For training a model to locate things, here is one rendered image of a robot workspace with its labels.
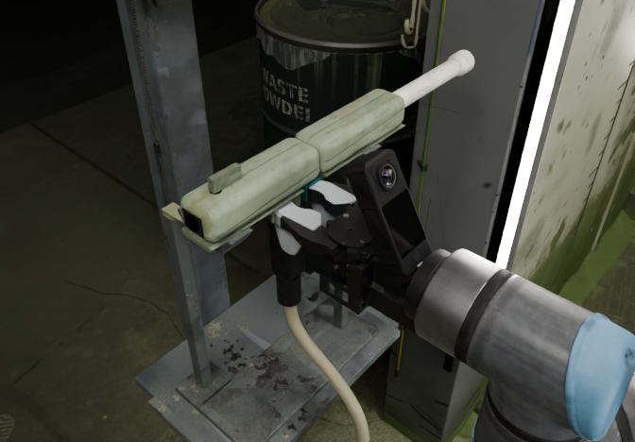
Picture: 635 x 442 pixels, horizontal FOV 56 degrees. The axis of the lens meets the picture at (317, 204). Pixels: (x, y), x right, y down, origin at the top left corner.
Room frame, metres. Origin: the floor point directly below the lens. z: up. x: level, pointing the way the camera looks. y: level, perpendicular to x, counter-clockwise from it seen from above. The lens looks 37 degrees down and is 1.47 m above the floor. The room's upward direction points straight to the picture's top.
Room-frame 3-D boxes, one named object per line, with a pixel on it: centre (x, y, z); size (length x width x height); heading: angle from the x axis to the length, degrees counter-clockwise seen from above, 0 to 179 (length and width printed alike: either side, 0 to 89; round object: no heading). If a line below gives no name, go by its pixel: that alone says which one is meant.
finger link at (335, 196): (0.52, 0.00, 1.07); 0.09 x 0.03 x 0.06; 41
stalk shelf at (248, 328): (0.54, 0.06, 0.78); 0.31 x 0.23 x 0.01; 139
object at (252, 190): (0.61, -0.05, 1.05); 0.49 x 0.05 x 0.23; 139
